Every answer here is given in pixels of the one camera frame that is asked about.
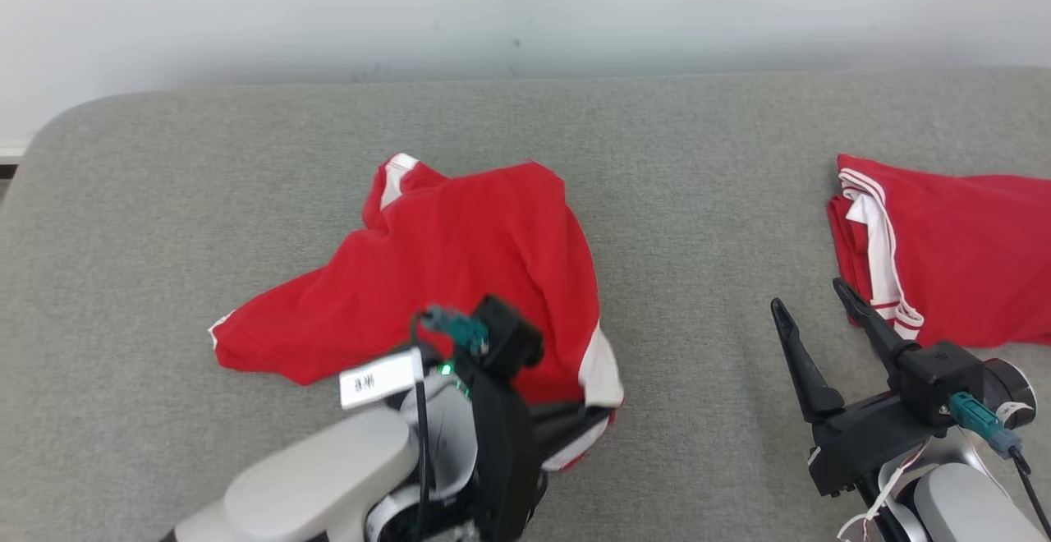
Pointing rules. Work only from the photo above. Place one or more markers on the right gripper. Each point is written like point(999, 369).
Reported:
point(862, 443)

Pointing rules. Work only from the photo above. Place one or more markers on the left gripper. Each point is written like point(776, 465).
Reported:
point(509, 460)

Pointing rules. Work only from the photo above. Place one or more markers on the red jersey with number 23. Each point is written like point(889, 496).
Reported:
point(969, 263)

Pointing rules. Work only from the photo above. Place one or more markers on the red shorts with white stripe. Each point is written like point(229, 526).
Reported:
point(460, 254)

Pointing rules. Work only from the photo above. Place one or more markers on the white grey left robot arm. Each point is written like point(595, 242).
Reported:
point(328, 476)

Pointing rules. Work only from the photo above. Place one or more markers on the grey fabric sofa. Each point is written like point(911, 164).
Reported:
point(246, 164)

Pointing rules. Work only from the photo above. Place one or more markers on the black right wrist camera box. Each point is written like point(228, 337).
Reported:
point(940, 382)

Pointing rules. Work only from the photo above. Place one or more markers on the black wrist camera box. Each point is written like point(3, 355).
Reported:
point(509, 337)
point(940, 382)

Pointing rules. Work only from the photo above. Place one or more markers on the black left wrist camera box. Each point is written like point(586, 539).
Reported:
point(509, 337)

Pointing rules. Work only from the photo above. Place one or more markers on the teal left camera connector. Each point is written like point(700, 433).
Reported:
point(460, 330)

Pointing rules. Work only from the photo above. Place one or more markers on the teal camera connector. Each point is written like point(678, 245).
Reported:
point(981, 423)
point(460, 330)

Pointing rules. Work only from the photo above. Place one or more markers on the teal right camera connector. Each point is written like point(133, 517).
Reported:
point(981, 423)

